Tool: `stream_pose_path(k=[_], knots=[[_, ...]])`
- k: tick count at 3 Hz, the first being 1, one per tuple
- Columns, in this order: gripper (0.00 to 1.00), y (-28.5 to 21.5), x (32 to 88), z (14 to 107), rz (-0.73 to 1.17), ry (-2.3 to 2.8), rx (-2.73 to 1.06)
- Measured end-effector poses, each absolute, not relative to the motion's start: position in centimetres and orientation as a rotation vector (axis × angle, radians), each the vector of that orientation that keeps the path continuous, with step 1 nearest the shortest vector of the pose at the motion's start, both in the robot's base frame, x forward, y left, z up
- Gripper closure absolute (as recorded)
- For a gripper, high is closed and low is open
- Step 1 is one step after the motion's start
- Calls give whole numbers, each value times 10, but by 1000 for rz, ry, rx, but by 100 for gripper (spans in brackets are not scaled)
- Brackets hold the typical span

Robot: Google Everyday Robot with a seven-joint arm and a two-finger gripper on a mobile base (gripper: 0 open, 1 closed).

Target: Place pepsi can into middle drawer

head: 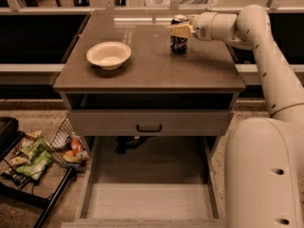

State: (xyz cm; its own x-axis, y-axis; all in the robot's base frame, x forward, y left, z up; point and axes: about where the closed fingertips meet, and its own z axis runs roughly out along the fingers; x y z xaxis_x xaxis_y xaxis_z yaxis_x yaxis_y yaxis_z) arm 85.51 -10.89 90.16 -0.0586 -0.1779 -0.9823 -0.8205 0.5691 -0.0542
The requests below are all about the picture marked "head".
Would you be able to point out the grey drawer cabinet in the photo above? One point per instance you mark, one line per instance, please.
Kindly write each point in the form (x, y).
(154, 77)

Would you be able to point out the white paper bowl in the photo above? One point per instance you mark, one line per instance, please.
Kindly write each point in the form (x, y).
(109, 55)

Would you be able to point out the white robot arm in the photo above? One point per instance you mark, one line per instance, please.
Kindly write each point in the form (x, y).
(263, 156)

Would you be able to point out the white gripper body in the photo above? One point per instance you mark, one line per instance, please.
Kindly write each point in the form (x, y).
(202, 26)

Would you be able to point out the closed drawer with black handle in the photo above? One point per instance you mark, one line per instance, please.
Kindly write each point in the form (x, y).
(89, 122)

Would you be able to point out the wire basket with snacks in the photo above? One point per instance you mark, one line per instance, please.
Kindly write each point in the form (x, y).
(67, 149)

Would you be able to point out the green chip bag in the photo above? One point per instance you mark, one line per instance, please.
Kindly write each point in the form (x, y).
(38, 158)

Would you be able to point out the blue pepsi can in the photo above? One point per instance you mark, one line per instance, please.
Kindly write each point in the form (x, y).
(177, 44)

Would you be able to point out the open grey middle drawer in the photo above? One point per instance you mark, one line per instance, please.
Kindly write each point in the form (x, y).
(167, 182)

